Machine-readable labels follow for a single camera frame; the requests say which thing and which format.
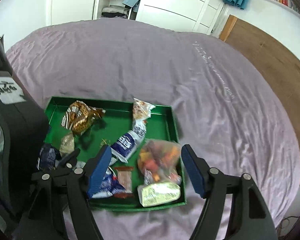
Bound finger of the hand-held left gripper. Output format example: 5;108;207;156
56;148;81;169

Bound long white blue snack packet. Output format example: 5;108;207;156
109;98;157;164

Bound purple bed sheet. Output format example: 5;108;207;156
5;17;300;240

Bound beige small snack packet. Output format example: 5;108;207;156
59;132;75;157

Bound folded grey clothes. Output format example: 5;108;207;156
101;5;129;18

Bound thin black cable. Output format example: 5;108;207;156
280;215;299;230

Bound clear bag of orange snacks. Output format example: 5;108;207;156
137;139;182;207

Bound red clear biscuit packet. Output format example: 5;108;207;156
114;166;135;198

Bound white door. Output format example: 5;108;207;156
46;0;100;27

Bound green tray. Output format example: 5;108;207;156
44;96;188;209

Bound brown cereal packet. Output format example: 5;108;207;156
62;100;107;136

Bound dark navy snack packet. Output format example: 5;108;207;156
37;143;63;171

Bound wooden headboard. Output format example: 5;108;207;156
219;14;300;140

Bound white drawer cabinet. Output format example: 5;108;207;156
136;0;230;34

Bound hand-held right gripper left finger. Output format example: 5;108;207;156
15;145;112;240

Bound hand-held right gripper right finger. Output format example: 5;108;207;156
181;144;278;240

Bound brown black electric kettle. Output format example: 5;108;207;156
0;36;50;233

